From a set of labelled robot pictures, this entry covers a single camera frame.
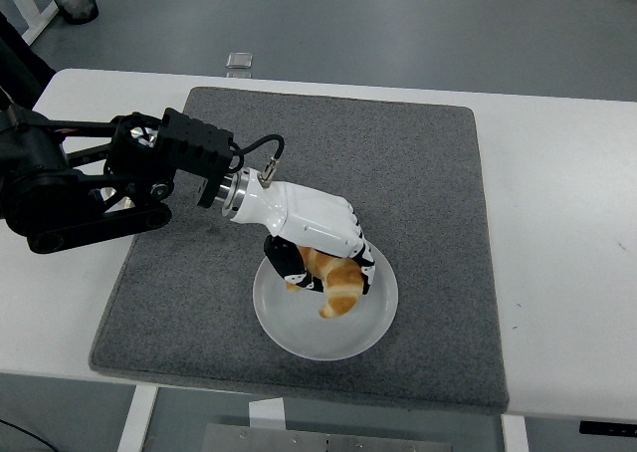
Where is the golden croissant bread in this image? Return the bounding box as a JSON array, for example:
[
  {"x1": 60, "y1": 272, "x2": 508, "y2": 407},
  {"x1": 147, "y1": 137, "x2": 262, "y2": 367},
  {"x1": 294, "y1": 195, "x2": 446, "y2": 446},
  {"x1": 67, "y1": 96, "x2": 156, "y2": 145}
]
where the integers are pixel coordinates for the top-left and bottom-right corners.
[{"x1": 284, "y1": 246, "x2": 364, "y2": 320}]

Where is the white table leg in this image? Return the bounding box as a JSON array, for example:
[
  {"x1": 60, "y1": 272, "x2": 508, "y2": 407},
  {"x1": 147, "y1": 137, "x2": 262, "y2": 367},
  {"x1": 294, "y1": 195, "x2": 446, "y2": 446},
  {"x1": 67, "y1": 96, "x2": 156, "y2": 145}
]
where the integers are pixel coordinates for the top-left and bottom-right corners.
[
  {"x1": 501, "y1": 414, "x2": 530, "y2": 452},
  {"x1": 116, "y1": 385, "x2": 159, "y2": 452}
]

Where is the pale grey round plate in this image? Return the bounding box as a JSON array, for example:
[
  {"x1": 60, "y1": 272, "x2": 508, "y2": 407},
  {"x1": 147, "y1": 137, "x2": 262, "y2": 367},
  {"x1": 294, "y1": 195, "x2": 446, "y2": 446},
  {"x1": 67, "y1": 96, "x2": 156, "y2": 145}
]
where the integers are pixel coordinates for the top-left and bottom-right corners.
[{"x1": 252, "y1": 245, "x2": 400, "y2": 362}]

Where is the white furniture frame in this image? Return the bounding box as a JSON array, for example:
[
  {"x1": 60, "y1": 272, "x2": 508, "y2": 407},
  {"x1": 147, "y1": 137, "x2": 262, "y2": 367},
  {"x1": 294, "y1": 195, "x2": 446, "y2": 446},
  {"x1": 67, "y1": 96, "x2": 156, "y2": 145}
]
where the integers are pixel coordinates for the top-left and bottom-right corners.
[{"x1": 0, "y1": 0, "x2": 60, "y2": 46}]

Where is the grey felt mat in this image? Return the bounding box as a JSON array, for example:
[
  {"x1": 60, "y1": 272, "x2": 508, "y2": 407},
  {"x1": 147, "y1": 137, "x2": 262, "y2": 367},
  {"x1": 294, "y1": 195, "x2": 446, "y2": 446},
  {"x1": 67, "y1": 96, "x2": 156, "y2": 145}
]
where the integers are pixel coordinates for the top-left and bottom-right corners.
[{"x1": 88, "y1": 86, "x2": 511, "y2": 414}]

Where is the black table control panel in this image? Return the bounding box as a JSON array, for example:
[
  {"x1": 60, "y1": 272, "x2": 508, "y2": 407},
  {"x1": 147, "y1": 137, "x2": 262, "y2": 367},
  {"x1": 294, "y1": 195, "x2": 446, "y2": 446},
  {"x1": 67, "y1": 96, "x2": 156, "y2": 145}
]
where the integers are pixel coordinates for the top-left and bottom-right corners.
[{"x1": 578, "y1": 420, "x2": 637, "y2": 436}]

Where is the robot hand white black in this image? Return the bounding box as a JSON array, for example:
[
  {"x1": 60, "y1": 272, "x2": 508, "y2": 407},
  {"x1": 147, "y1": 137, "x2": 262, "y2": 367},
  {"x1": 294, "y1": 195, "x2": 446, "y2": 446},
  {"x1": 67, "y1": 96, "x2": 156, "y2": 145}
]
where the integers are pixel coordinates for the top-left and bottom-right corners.
[{"x1": 229, "y1": 172, "x2": 380, "y2": 297}]

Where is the thin black floor cable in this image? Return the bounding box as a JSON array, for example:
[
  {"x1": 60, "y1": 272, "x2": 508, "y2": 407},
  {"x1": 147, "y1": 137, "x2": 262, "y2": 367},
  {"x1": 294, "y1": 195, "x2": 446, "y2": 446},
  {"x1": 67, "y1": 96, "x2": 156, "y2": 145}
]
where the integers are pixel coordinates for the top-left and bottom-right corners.
[{"x1": 0, "y1": 415, "x2": 54, "y2": 452}]

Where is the person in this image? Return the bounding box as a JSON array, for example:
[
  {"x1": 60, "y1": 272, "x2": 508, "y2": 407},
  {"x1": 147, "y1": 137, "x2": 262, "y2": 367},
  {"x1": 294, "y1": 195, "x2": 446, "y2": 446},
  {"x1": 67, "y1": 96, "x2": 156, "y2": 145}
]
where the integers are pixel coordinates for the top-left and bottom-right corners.
[{"x1": 0, "y1": 11, "x2": 57, "y2": 110}]

